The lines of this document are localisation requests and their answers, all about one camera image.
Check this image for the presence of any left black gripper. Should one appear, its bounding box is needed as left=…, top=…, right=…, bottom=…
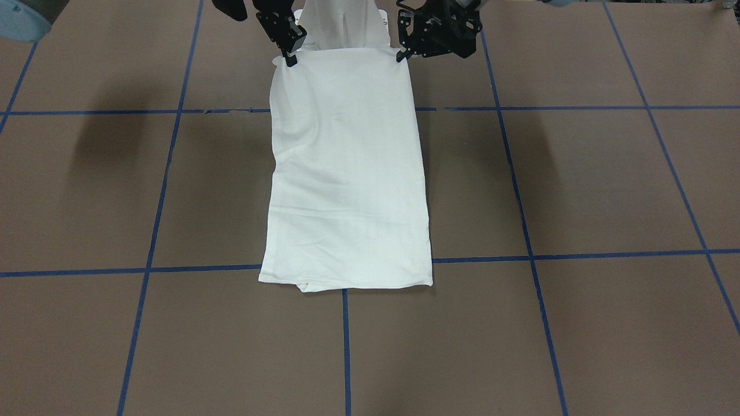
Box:
left=395, top=1, right=483, bottom=63

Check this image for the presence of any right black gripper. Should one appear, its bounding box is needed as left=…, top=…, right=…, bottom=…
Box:
left=253, top=1, right=307, bottom=68

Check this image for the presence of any white long-sleeve printed shirt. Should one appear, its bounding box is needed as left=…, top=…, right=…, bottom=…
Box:
left=258, top=47, right=433, bottom=292

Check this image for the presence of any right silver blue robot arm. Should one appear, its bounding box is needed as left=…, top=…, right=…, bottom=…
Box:
left=1, top=1, right=307, bottom=67

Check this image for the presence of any white camera mast pedestal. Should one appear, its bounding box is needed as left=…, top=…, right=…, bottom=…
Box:
left=298, top=1, right=391, bottom=51

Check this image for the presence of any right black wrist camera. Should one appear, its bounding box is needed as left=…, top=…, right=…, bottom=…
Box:
left=212, top=0, right=248, bottom=22

